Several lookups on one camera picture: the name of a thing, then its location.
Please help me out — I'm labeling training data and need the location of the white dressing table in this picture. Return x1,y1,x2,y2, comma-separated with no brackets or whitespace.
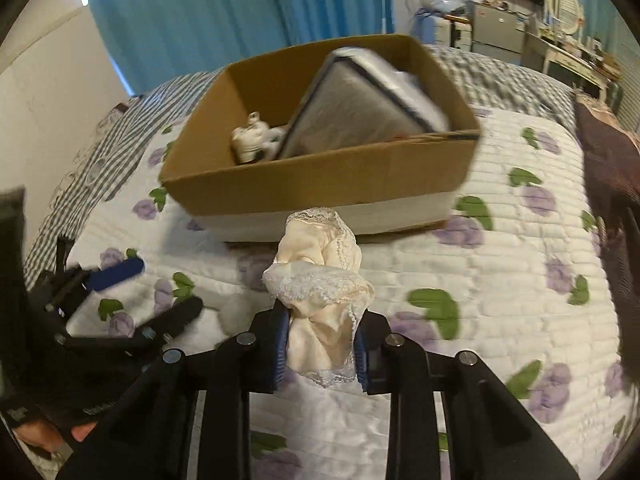
521,32,622,102

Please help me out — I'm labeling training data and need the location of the operator hand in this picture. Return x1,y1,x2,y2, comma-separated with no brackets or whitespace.
13,419,96,453

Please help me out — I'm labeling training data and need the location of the cream sock bundle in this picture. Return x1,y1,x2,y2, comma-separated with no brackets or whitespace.
231,112,286,165

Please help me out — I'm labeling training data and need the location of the oval white vanity mirror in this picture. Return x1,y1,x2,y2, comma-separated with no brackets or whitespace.
544,0,584,36

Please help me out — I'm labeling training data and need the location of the brown cardboard box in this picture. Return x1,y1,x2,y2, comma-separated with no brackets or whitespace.
160,35,482,242

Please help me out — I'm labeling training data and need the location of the white floral quilted mat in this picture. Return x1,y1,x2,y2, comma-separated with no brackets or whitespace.
68,108,639,479

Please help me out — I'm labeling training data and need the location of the cream lace garment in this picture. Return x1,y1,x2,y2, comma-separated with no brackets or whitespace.
262,208,375,388

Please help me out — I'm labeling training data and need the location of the purple fringed blanket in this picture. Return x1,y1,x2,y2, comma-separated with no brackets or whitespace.
572,91,640,361

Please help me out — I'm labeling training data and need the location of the white suitcase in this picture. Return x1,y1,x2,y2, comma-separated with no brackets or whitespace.
411,9,473,51

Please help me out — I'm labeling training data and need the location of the small white sock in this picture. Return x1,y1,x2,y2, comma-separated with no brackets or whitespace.
218,295,262,336

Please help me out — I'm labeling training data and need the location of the large teal curtain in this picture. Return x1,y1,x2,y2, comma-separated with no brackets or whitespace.
88,0,291,94

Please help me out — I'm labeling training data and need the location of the grey checkered bed cover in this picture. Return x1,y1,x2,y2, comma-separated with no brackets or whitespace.
24,46,575,286

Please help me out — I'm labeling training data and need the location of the packaged item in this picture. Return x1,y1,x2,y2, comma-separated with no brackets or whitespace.
276,47,449,159

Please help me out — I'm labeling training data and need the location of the grey mini fridge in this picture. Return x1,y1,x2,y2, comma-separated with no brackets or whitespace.
472,3,525,64

